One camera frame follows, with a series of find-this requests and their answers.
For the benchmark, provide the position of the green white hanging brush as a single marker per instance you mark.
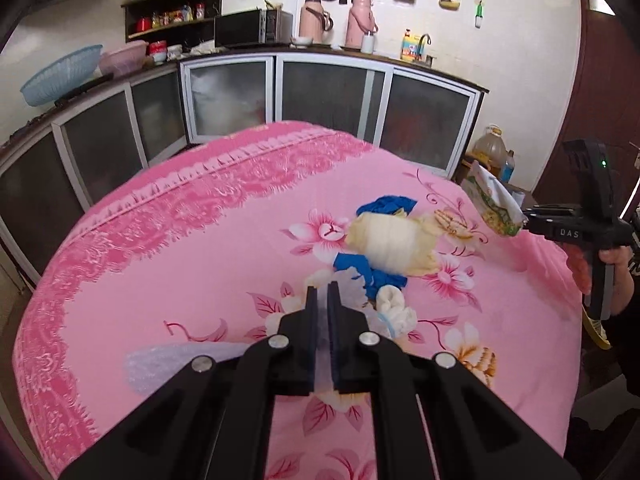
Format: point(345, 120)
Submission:
point(479, 17)

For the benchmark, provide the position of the blue cloth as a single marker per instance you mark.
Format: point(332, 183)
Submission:
point(387, 205)

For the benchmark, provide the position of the white rolled cloth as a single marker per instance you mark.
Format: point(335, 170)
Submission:
point(395, 310)

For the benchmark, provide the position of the yellow rimmed black bin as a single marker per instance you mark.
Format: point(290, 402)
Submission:
point(597, 335)

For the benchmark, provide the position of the row of spice jars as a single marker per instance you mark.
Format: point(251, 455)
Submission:
point(172, 15)

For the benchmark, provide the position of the blue plastic basin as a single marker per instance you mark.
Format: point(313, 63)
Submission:
point(60, 77)

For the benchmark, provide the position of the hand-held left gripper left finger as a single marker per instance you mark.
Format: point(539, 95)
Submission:
point(311, 320)

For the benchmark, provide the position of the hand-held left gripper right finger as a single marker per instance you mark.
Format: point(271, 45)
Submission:
point(334, 330)

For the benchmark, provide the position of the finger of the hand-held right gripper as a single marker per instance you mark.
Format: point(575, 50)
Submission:
point(555, 216)

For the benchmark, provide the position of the black microwave oven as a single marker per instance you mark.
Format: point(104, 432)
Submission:
point(240, 30)

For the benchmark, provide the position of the white cup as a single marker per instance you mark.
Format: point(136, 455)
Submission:
point(368, 43)

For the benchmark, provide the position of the small blue label bottle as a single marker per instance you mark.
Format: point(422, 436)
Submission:
point(508, 167)

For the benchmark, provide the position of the yellow dish soap bottle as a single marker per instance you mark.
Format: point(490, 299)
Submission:
point(410, 47)

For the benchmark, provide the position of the pink plastic basin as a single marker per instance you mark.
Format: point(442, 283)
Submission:
point(122, 57)

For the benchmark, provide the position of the cream plastic bag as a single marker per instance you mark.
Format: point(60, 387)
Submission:
point(390, 242)

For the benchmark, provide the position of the pink floral tablecloth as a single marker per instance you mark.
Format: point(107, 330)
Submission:
point(200, 260)

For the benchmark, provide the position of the metal faucet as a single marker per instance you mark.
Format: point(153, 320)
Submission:
point(425, 50)

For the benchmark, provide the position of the kitchen cabinet counter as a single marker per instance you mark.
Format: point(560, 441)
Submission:
point(330, 95)

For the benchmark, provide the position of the large cooking oil bottle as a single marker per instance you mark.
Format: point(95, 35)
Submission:
point(490, 152)

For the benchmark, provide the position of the person's right hand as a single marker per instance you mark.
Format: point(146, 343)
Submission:
point(622, 275)

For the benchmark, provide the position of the yellow print white wrapper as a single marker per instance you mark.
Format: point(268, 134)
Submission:
point(495, 205)

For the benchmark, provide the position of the brown wooden door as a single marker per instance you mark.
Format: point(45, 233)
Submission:
point(590, 85)

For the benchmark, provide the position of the pink thermos flask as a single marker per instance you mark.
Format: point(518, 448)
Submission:
point(357, 25)
point(312, 22)

